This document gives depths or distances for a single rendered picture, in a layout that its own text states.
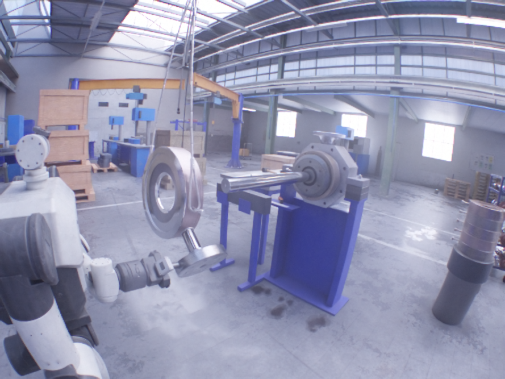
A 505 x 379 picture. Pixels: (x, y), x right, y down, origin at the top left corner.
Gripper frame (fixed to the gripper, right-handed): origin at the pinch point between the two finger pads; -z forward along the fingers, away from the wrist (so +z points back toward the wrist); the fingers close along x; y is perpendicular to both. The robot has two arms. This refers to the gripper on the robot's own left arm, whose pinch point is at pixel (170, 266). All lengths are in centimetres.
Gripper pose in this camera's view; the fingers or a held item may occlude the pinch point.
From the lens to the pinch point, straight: 82.4
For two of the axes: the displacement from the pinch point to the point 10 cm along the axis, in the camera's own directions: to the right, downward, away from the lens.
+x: 4.8, 8.0, -3.7
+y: 6.0, -6.1, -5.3
